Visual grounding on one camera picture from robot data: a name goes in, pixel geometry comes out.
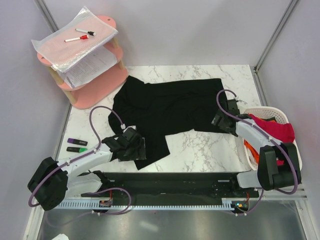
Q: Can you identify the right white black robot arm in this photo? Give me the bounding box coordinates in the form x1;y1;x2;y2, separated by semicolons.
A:
211;100;302;197

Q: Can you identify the green highlighter marker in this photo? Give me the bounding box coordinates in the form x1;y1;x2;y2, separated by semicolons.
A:
66;146;88;153

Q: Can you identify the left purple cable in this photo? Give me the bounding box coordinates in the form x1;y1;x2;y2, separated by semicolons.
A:
28;106;133;228

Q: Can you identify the orange t shirt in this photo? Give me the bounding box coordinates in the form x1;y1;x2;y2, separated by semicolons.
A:
244;140;260;164

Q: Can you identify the magenta t shirt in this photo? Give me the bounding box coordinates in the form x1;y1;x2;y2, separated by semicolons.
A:
247;113;296;167

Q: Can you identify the plastic sleeve with pink paper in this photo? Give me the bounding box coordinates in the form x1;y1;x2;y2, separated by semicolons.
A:
31;6;118;73

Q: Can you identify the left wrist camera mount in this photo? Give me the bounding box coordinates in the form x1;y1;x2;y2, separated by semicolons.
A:
120;124;137;132

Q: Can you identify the dark green t shirt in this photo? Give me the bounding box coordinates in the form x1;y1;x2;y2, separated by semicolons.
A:
264;117;277;123

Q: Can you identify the white plastic laundry basket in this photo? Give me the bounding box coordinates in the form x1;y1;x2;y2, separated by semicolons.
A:
243;106;289;171

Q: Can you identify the white slotted cable duct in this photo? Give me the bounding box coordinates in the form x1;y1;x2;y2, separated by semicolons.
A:
55;198;245;211

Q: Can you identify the white paper scrap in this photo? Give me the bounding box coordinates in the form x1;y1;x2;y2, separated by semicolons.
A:
51;233;69;240

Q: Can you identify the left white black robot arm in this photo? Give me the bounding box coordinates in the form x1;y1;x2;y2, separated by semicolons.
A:
27;127;146;211

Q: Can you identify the purple highlighter marker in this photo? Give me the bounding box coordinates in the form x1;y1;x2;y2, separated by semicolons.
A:
67;138;88;146

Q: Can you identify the black cap whiteboard marker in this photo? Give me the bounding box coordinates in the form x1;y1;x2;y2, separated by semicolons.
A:
75;28;97;36

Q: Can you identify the black t shirt blue logo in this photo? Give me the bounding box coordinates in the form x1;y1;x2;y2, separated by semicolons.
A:
108;76;227;170

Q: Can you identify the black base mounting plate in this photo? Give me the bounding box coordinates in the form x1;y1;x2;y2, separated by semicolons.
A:
95;171;259;205

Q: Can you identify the red cap whiteboard marker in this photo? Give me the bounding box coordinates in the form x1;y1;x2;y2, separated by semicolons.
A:
64;34;90;43

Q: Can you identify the purple pen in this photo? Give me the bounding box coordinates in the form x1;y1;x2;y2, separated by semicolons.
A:
65;76;75;89

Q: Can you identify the pink three tier shelf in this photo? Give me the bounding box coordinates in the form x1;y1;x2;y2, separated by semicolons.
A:
37;16;128;109

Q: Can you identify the printed paper stack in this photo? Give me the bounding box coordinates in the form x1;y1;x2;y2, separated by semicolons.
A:
57;46;118;88

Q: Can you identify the aluminium frame rail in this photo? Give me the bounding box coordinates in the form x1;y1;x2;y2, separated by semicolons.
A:
34;178;308;200

